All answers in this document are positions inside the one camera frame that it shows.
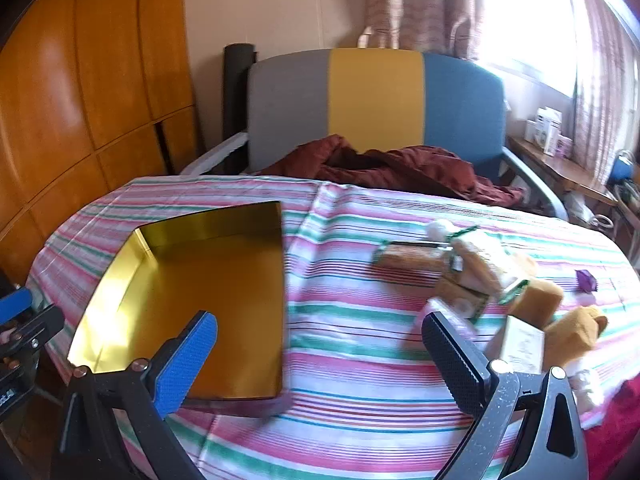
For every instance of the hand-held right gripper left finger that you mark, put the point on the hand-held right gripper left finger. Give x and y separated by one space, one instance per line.
185 360

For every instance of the striped tablecloth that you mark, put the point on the striped tablecloth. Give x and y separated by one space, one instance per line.
350 385

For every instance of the wooden wardrobe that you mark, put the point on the wooden wardrobe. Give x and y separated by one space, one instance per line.
75 110

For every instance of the grey yellow blue armchair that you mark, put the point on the grey yellow blue armchair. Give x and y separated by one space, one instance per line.
375 100

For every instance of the blue metal-framed object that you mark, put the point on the blue metal-framed object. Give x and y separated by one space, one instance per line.
621 169

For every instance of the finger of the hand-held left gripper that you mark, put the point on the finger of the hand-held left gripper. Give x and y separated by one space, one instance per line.
15 302

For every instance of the bright window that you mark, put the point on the bright window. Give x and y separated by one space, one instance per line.
530 20

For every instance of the white rectangular block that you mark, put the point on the white rectangular block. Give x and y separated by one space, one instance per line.
520 345

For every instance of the cracker packet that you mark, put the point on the cracker packet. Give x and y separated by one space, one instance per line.
410 256

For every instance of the green white box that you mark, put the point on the green white box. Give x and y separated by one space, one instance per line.
480 260

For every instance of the red cloth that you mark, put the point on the red cloth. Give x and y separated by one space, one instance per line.
620 435

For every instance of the gold tin box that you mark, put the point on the gold tin box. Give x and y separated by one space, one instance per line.
225 310

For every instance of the wooden side desk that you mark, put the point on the wooden side desk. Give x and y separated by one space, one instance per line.
550 165

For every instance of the small purple box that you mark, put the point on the small purple box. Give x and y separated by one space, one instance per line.
564 146

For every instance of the maroon cloth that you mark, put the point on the maroon cloth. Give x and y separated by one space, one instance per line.
410 170

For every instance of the pink patterned curtain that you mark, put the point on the pink patterned curtain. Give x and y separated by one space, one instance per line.
605 60
420 5

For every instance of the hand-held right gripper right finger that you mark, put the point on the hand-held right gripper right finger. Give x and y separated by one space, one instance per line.
450 360

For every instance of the white carton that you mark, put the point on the white carton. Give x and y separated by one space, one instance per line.
542 130

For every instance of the yellow sponge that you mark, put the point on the yellow sponge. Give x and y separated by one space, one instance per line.
575 332
537 302

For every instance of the purple candy wrapper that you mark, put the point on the purple candy wrapper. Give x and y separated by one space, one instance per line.
586 281

